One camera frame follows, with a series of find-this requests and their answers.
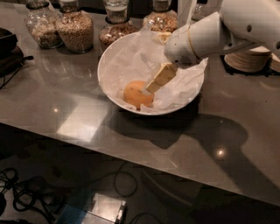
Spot orange fruit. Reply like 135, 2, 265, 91
123, 80, 154, 109

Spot stack of paper plates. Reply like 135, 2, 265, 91
224, 46, 271, 73

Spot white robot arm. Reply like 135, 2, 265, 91
143, 0, 280, 95

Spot white ceramic bowl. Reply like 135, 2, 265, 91
96, 31, 205, 116

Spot glass jar with dark granola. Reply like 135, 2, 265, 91
99, 0, 137, 51

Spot black tray under plates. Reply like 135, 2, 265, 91
220, 55, 280, 77

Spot blue and grey floor box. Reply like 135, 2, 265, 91
55, 190, 127, 224

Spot white paper bowl liner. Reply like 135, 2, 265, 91
97, 25, 209, 115

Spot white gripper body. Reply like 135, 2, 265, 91
164, 12, 232, 69

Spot black cables on floor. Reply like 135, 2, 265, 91
0, 162, 165, 224

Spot glass jar with mixed cereal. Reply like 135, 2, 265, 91
143, 0, 178, 32

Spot glass jar with oats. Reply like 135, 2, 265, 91
24, 0, 63, 49

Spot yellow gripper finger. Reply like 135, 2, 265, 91
154, 32, 171, 45
142, 62, 178, 95

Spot glass jar with grains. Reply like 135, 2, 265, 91
55, 0, 94, 53

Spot dark appliance at left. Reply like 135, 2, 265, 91
0, 28, 34, 89

